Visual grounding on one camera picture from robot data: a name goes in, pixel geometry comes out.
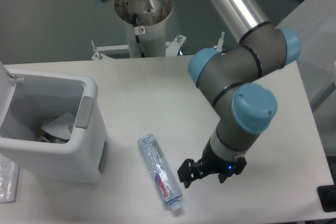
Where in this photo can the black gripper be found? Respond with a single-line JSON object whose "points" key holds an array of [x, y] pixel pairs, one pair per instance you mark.
{"points": [[208, 164]]}

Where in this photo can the clear plastic water bottle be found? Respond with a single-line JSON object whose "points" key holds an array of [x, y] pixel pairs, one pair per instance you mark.
{"points": [[161, 173]]}

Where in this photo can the white plastic wrapper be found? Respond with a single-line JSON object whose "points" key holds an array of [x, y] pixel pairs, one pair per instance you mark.
{"points": [[60, 127]]}

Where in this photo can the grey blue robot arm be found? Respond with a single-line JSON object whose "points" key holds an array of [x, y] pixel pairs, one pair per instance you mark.
{"points": [[227, 81]]}

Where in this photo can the trash pile inside can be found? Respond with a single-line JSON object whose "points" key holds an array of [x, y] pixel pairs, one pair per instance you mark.
{"points": [[47, 138]]}

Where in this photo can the white trash can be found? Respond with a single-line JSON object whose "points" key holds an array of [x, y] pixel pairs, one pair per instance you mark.
{"points": [[29, 97]]}

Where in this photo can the black device at edge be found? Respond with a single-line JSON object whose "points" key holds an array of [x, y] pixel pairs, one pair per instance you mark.
{"points": [[326, 195]]}

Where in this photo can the grey cabinet at right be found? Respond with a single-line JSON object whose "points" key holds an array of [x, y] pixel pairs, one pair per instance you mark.
{"points": [[314, 22]]}

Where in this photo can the paper sheet in sleeve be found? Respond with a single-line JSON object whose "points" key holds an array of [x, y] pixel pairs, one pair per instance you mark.
{"points": [[9, 180]]}

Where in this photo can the white pedestal base bracket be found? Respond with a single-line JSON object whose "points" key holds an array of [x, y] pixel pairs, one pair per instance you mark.
{"points": [[136, 50]]}

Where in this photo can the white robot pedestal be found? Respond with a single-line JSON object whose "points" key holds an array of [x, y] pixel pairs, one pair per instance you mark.
{"points": [[145, 21]]}

